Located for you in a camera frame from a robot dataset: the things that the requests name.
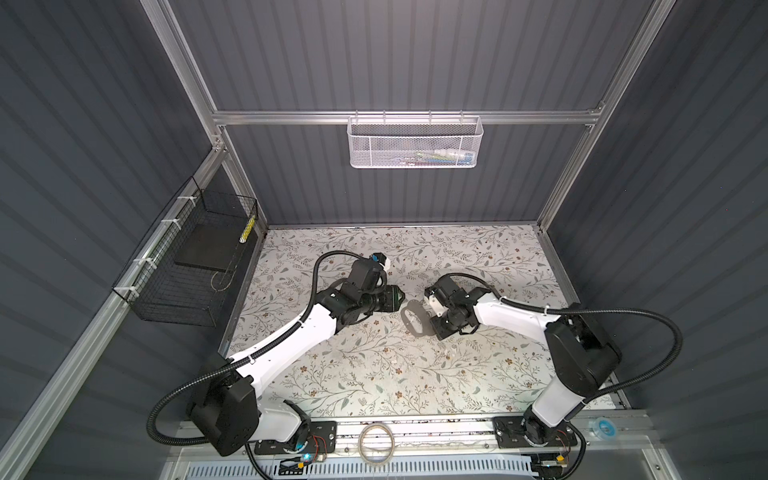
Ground yellow marker in black basket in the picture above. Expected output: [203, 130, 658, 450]
[239, 215, 256, 244]

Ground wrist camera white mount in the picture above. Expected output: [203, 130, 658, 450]
[370, 252, 392, 271]
[424, 287, 447, 317]

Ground black pad in basket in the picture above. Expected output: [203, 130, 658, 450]
[174, 224, 245, 273]

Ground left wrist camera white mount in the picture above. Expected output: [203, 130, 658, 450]
[370, 252, 392, 271]

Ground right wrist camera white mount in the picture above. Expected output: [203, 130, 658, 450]
[424, 287, 447, 317]

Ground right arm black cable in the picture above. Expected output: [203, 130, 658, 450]
[440, 272, 684, 480]

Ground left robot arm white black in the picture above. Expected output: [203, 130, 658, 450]
[187, 253, 405, 456]

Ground black wire basket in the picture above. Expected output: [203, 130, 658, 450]
[113, 178, 259, 327]

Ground tape roll clear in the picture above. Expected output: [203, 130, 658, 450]
[357, 423, 396, 467]

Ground items in white basket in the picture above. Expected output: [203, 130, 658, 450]
[391, 149, 476, 168]

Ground blue tape roll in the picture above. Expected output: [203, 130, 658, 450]
[590, 417, 617, 441]

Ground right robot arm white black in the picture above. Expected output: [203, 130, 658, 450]
[424, 273, 622, 447]

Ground white wire mesh basket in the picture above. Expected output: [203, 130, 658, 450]
[346, 115, 484, 169]

